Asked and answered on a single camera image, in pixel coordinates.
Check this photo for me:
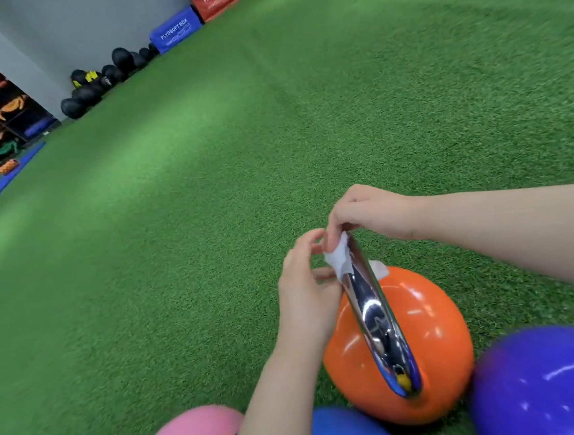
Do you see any person's left hand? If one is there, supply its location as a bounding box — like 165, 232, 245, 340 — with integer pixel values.
268, 227, 348, 356

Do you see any person's right hand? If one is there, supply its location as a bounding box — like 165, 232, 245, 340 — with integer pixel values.
321, 179, 427, 253

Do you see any white wipe cloth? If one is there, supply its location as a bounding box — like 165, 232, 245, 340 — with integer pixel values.
321, 228, 391, 286

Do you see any orange kettlebell with chrome handle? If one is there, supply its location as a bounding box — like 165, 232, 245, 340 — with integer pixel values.
312, 222, 480, 433

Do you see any person's left forearm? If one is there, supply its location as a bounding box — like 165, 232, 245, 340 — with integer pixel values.
217, 341, 338, 435

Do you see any person's right forearm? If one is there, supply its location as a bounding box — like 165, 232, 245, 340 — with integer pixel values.
409, 182, 574, 313

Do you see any blue kettlebell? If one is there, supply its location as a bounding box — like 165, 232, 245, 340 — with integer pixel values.
309, 401, 402, 435

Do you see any blue soft jump box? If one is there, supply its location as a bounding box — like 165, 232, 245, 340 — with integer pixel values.
146, 4, 205, 56

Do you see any red soft jump box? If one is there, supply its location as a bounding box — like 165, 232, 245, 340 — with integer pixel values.
189, 0, 250, 24

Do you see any pile of black medicine balls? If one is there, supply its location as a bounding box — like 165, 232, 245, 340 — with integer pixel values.
56, 43, 165, 121

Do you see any purple kettlebell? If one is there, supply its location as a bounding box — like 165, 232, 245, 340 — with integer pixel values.
462, 323, 574, 435

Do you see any blue floor mat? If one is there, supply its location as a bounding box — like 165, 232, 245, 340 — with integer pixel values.
0, 140, 52, 216

